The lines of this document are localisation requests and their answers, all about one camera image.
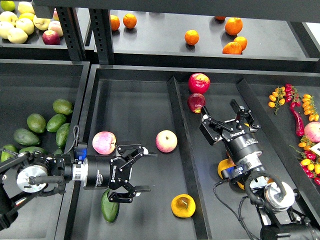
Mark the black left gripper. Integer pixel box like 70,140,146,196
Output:
84,144,158,203

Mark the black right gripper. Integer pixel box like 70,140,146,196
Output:
199,99,263,165

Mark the dark green avocado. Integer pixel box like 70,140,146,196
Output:
100,189,120,223

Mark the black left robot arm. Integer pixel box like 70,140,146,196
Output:
0,126,157,230

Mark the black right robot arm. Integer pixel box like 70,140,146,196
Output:
199,99,320,240

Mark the dark avocado lower right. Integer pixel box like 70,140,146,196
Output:
53,148,64,156

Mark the green avocado upper middle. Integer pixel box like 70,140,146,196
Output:
46,113,67,133

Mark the green avocado top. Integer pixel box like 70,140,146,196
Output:
52,98,74,116

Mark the green avocado lower middle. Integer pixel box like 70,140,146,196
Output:
19,146,48,154

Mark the green avocado upper left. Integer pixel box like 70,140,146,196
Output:
26,113,47,134

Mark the light green avocado far left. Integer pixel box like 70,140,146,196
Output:
0,144,18,162

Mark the pink apple left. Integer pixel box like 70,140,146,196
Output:
92,131,117,155

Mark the pink apple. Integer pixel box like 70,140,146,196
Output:
92,131,117,155
155,130,178,153

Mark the dark red apple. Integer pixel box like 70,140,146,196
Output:
187,93,206,114

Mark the pink apple centre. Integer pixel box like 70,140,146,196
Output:
155,130,178,153

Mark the bright red apple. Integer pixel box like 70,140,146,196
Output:
188,73,211,95

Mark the orange cherry tomato bunch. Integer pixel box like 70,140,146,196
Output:
268,86,286,115

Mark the red cherry tomato bunch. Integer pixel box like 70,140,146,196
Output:
284,83,301,108

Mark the red chili pepper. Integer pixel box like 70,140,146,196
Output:
289,102,305,137

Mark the black middle divided tray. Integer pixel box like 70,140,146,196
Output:
63,65,320,240

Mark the orange front right shelf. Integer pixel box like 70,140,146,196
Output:
222,41,243,55

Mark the pink apple right edge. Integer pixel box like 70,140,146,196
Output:
304,121,320,143

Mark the orange small right shelf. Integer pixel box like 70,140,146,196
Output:
233,36,248,51

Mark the black upper right shelf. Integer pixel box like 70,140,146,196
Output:
112,12,320,73

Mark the mixed cherry tomatoes lower right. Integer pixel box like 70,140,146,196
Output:
290,135,320,186

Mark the white label card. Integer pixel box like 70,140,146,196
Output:
310,142,320,156

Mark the orange centre shelf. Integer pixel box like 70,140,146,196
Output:
184,29,200,46

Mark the large orange right shelf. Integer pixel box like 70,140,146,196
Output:
224,17,243,36

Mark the orange half hidden top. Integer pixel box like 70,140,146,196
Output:
214,16,226,21

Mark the black left tray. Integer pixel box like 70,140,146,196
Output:
0,59,89,240

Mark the orange far left shelf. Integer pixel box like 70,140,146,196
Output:
110,14,120,31

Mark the green avocado by tray wall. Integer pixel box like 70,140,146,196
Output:
55,123,71,149

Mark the orange tomato string right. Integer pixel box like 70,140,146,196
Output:
301,93,320,122

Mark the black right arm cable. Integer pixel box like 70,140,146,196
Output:
212,181,263,240

